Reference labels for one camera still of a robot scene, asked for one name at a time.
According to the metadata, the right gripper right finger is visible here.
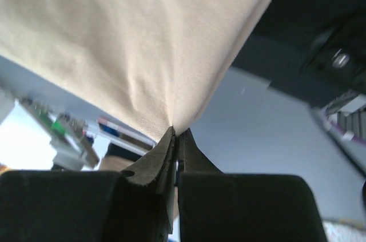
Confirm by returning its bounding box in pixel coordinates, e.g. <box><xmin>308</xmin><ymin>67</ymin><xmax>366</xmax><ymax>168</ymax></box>
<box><xmin>178</xmin><ymin>129</ymin><xmax>222</xmax><ymax>174</ymax></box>

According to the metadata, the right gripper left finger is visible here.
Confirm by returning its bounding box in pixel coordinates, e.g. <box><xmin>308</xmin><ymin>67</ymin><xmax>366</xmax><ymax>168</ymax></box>
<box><xmin>101</xmin><ymin>127</ymin><xmax>175</xmax><ymax>241</ymax></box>

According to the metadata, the beige t-shirt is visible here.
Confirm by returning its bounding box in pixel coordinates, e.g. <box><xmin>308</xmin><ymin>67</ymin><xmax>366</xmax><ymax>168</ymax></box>
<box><xmin>1</xmin><ymin>0</ymin><xmax>271</xmax><ymax>140</ymax></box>

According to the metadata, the black base beam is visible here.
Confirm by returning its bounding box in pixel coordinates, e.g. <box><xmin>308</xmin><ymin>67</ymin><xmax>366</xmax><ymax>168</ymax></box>
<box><xmin>233</xmin><ymin>0</ymin><xmax>365</xmax><ymax>107</ymax></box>

